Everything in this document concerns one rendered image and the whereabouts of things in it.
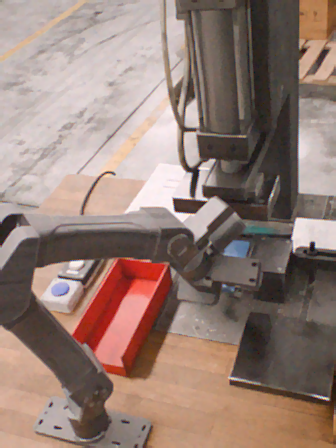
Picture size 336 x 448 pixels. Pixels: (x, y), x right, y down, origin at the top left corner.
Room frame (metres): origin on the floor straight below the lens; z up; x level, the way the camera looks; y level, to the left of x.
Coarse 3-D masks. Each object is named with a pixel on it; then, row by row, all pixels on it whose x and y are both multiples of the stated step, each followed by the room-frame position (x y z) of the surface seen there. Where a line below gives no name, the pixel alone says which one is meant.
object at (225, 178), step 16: (224, 160) 0.84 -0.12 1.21; (256, 160) 0.86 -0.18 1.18; (192, 176) 0.91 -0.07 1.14; (208, 176) 0.84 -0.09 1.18; (224, 176) 0.83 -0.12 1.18; (240, 176) 0.82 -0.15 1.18; (256, 176) 0.85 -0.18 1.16; (272, 176) 0.86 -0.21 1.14; (176, 192) 0.87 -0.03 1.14; (192, 192) 0.86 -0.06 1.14; (208, 192) 0.81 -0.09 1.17; (224, 192) 0.80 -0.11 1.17; (240, 192) 0.79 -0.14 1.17; (256, 192) 0.81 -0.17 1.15; (272, 192) 0.81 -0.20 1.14; (176, 208) 0.86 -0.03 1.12; (192, 208) 0.84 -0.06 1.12; (240, 208) 0.80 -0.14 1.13; (256, 208) 0.79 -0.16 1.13; (272, 208) 0.81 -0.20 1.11
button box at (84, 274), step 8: (88, 192) 1.29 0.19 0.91; (64, 264) 0.98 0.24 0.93; (88, 264) 0.96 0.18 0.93; (96, 264) 0.97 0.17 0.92; (64, 272) 0.95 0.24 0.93; (72, 272) 0.95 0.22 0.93; (80, 272) 0.94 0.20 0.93; (88, 272) 0.94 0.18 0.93; (72, 280) 0.93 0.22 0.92; (80, 280) 0.92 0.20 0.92; (88, 280) 0.94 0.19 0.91
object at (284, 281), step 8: (288, 264) 0.81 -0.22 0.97; (288, 272) 0.81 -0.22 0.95; (264, 280) 0.78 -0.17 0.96; (272, 280) 0.78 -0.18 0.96; (280, 280) 0.77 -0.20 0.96; (288, 280) 0.80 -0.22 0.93; (264, 288) 0.78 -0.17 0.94; (272, 288) 0.78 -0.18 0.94; (280, 288) 0.77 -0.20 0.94; (288, 288) 0.80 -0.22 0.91; (256, 296) 0.79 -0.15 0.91; (264, 296) 0.78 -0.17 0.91; (272, 296) 0.78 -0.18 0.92; (280, 296) 0.77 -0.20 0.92
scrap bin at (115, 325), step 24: (120, 264) 0.93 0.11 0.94; (144, 264) 0.90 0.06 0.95; (168, 264) 0.88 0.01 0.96; (120, 288) 0.89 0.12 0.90; (144, 288) 0.88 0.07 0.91; (168, 288) 0.86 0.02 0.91; (96, 312) 0.81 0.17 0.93; (120, 312) 0.82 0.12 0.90; (144, 312) 0.76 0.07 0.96; (96, 336) 0.77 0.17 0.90; (120, 336) 0.76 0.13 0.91; (144, 336) 0.74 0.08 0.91; (120, 360) 0.70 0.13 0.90
